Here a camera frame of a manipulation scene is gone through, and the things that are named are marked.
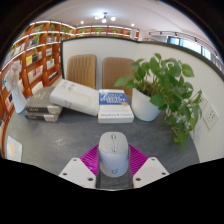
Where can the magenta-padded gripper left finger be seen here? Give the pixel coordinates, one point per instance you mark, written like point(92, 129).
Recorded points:
point(78, 171)

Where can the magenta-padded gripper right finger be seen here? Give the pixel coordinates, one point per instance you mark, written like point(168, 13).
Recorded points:
point(150, 171)

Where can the white computer mouse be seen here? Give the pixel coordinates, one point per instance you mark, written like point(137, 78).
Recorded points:
point(113, 156)

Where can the green plant in white pot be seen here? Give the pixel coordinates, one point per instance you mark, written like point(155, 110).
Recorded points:
point(146, 106)

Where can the blue and white book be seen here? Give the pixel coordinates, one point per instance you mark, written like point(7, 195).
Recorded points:
point(115, 106)

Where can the thick white book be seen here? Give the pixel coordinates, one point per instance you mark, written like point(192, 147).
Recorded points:
point(75, 96)

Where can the tan upholstered chair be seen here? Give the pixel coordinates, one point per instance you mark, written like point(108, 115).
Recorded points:
point(116, 71)
point(81, 70)

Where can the orange wooden bookshelf unit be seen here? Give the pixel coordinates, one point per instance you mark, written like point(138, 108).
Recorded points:
point(36, 56)

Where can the window with curtains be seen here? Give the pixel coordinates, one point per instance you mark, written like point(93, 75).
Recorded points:
point(191, 45)

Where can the ceiling lamp with round bulbs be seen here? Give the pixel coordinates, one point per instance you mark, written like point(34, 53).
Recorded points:
point(104, 16)

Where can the white wall socket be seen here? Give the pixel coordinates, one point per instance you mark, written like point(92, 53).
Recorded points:
point(211, 117)
point(203, 101)

